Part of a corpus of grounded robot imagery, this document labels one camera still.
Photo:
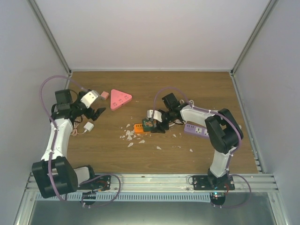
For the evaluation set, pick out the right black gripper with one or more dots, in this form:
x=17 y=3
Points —
x=159 y=129

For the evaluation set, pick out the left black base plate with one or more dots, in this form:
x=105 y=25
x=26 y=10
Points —
x=100 y=184

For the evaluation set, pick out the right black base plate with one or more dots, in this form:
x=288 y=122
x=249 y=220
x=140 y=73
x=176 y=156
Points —
x=201 y=182

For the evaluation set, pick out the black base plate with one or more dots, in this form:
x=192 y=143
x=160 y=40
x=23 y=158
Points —
x=201 y=182
x=100 y=184

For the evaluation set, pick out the pink triangular socket adapter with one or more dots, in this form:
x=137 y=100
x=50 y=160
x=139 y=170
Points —
x=118 y=99

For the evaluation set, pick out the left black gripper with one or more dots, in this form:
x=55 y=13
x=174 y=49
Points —
x=98 y=113

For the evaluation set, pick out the dark green cube adapter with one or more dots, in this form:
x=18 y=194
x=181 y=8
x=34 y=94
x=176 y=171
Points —
x=147 y=125

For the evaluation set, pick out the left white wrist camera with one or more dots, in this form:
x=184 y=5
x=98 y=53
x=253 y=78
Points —
x=89 y=98

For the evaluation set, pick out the aluminium front rail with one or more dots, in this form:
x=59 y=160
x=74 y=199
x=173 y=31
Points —
x=181 y=183

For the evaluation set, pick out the purple power strip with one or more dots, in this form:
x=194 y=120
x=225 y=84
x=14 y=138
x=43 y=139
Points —
x=196 y=130

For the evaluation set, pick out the grey slotted cable duct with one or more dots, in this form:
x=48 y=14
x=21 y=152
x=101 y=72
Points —
x=144 y=197

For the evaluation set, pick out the pink cylindrical plug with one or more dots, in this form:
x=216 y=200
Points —
x=104 y=95

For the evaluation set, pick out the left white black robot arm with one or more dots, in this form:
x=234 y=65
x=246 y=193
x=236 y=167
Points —
x=54 y=175

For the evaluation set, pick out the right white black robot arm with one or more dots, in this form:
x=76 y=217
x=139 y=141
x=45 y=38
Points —
x=223 y=131

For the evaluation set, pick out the orange power strip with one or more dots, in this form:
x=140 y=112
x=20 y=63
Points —
x=138 y=129

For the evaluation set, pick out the white charger plug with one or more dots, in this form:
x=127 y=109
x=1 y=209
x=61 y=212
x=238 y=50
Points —
x=88 y=127

